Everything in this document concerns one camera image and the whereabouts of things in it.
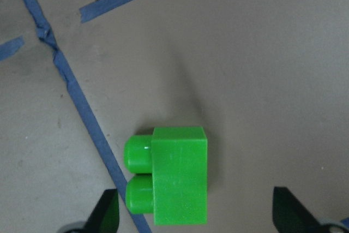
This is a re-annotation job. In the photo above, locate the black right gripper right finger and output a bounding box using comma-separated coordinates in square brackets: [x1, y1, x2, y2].
[273, 187, 327, 233]

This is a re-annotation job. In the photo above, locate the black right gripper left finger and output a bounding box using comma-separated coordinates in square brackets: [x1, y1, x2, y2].
[82, 189, 119, 233]

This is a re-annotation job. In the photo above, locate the green toy block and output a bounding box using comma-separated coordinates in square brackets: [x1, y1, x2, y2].
[124, 127, 208, 225]

